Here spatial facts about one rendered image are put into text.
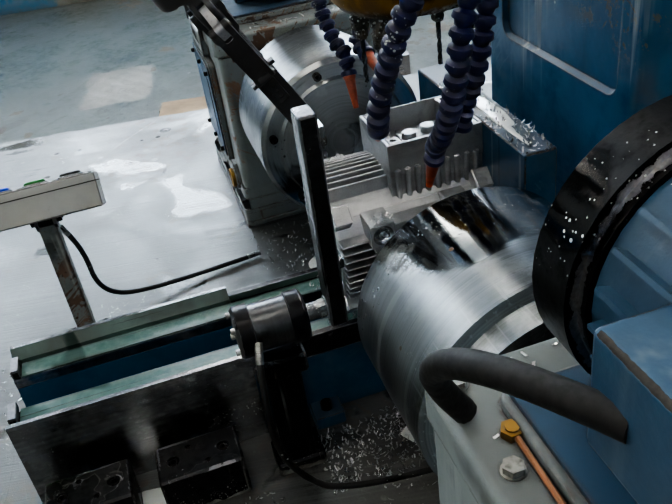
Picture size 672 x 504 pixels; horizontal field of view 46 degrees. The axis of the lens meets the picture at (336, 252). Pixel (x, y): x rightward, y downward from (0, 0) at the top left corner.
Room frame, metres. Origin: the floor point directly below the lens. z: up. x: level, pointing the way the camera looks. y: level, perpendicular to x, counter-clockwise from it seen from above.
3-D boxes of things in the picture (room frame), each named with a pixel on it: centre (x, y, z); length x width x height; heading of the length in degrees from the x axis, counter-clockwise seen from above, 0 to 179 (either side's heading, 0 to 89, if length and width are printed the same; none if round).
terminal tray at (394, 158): (0.88, -0.12, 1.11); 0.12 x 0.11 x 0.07; 103
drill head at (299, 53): (1.21, -0.01, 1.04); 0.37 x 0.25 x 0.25; 13
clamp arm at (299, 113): (0.71, 0.01, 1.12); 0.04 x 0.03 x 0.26; 103
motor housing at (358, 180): (0.87, -0.08, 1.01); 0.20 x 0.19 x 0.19; 103
